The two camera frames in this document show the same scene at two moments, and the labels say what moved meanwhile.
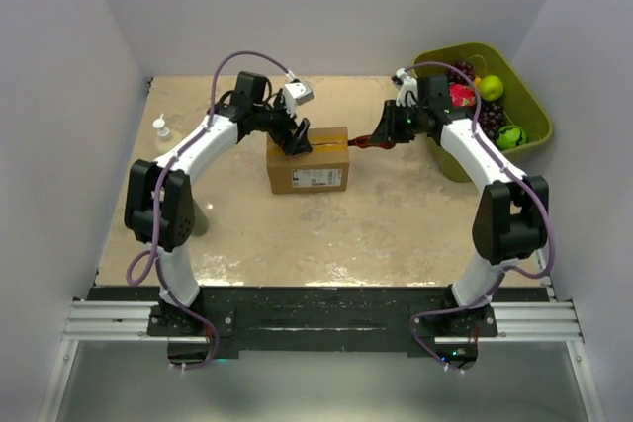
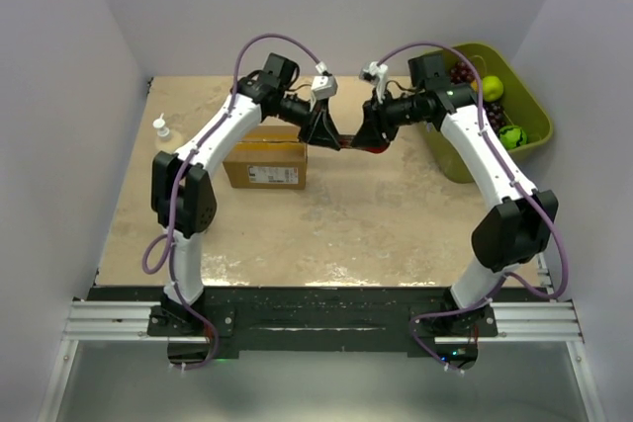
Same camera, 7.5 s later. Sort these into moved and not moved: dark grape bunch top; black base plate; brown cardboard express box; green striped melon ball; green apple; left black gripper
Moved: brown cardboard express box; left black gripper
Not moved: black base plate; green apple; dark grape bunch top; green striped melon ball
